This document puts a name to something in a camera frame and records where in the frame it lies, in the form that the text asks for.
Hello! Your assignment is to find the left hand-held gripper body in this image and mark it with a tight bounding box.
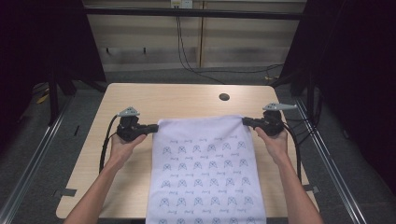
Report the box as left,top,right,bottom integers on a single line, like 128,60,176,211
116,106,148,143

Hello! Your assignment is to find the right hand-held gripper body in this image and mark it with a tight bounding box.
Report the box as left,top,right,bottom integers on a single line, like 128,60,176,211
261,102,299,137

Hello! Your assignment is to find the pale lilac towel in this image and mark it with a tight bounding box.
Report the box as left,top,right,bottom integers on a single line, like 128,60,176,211
145,115,268,224

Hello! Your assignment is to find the person's left hand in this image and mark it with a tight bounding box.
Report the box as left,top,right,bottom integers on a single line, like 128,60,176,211
108,133,148,172

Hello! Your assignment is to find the person's right hand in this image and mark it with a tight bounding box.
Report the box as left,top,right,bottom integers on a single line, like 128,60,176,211
254,126,290,166

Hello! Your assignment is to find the grey tape strip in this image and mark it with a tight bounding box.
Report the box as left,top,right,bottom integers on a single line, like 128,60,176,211
303,184,321,195
52,188,78,198

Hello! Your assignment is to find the black curtain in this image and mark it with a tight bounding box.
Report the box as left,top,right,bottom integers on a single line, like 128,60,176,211
0,0,107,157
270,0,396,195

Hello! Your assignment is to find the black horizontal bar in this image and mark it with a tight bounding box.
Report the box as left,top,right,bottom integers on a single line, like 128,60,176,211
83,7,308,21

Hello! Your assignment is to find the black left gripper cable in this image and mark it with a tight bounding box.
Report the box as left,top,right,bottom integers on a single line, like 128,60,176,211
98,114,120,175

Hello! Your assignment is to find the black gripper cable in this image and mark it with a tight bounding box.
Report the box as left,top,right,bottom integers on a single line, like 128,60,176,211
280,121,304,183
98,114,120,175

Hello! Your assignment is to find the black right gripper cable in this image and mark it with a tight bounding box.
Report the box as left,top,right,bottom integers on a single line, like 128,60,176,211
280,121,304,183

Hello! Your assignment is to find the metal floor rail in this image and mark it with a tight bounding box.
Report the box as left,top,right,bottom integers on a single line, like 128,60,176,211
293,97,369,224
0,92,73,224

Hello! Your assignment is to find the black wall cable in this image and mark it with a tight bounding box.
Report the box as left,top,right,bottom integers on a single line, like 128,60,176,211
175,14,285,86

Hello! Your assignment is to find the white wall socket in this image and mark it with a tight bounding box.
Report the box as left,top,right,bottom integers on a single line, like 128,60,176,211
170,0,194,9

